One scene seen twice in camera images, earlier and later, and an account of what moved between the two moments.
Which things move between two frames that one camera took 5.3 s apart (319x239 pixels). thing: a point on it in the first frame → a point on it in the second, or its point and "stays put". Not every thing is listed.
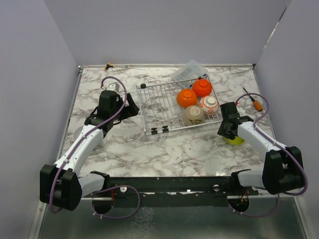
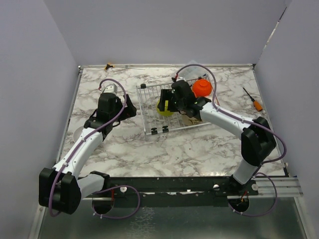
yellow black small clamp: x=108 y=65 stays put
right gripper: x=222 y=131 → x=166 y=95
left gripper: x=129 y=111 stays put
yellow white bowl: x=237 y=141 → x=166 y=112
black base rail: x=171 y=191 stays put
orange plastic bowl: x=202 y=87 stays put
